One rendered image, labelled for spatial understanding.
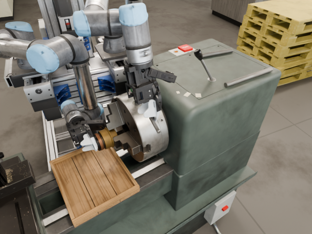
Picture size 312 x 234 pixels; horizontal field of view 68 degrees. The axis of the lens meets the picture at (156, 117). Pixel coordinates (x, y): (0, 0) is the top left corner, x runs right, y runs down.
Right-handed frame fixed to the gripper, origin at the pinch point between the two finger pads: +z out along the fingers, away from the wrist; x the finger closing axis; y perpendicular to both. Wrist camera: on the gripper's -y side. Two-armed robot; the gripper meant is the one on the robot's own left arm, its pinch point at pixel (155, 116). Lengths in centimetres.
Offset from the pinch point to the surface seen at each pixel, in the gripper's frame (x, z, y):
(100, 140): -21.2, 13.3, 15.7
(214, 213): -12, 94, -39
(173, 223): -11, 74, -6
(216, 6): -379, 25, -410
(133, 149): -10.7, 16.7, 6.8
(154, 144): -8.7, 17.7, -2.2
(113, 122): -24.4, 9.6, 7.9
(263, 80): 0, 5, -58
